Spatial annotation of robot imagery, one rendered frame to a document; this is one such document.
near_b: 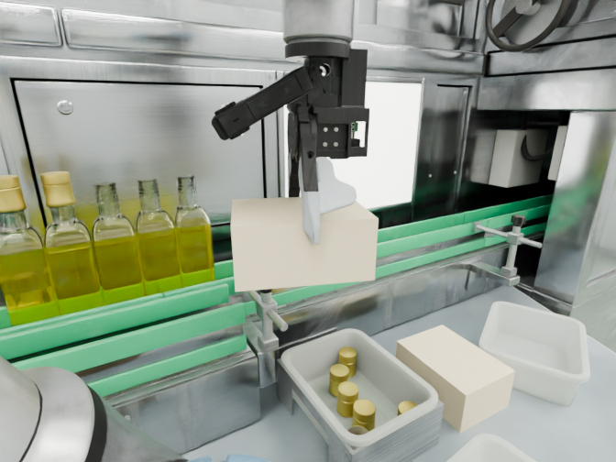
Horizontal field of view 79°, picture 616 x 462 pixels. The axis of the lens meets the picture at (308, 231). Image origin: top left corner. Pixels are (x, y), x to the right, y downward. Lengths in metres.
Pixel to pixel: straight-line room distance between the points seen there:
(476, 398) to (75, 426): 0.58
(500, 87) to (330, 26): 0.89
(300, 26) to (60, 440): 0.37
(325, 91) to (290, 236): 0.16
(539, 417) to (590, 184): 0.58
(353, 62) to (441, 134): 0.79
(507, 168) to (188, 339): 1.11
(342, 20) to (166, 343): 0.45
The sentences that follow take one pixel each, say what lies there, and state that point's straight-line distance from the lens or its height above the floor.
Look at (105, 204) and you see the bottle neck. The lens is 0.62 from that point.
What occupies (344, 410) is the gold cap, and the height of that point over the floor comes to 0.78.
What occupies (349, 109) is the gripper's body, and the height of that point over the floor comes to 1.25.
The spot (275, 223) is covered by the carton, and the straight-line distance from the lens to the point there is 0.40.
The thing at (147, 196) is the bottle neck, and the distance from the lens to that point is 0.62.
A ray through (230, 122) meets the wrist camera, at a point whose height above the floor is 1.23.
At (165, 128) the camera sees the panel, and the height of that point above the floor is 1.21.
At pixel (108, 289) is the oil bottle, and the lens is 0.64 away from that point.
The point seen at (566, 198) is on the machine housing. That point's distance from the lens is 1.16.
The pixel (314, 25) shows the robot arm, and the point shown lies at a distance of 0.41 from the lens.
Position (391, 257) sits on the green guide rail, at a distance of 0.87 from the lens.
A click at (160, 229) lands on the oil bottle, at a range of 0.62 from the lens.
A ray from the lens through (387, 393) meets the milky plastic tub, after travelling 0.72.
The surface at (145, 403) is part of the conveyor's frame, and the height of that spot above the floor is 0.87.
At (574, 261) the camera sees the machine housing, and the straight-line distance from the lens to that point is 1.18.
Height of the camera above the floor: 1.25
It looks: 18 degrees down
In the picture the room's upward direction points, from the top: straight up
